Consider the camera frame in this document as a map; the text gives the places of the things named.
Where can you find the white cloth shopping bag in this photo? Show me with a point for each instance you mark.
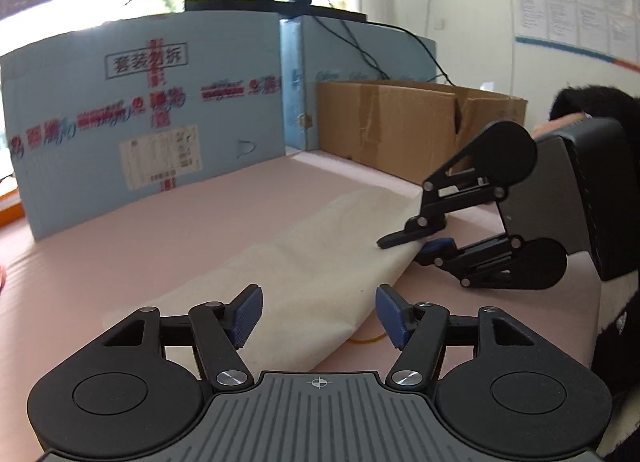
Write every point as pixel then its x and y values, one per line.
pixel 318 277

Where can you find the large blue cardboard box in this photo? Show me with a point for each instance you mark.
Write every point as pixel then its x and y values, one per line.
pixel 103 117

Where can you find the wall notice poster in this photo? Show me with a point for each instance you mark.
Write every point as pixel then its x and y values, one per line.
pixel 605 30

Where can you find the orange rubber band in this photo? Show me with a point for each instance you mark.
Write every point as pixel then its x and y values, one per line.
pixel 365 341

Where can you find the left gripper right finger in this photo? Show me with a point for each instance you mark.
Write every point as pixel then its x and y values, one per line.
pixel 422 332

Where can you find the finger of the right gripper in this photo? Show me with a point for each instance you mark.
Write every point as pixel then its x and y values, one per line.
pixel 436 252
pixel 416 228

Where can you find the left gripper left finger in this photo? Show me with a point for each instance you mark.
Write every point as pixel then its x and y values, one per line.
pixel 215 332

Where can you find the open brown cardboard box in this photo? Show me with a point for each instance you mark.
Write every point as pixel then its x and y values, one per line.
pixel 406 129

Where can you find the orange flat box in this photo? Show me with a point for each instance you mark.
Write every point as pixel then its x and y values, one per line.
pixel 11 208

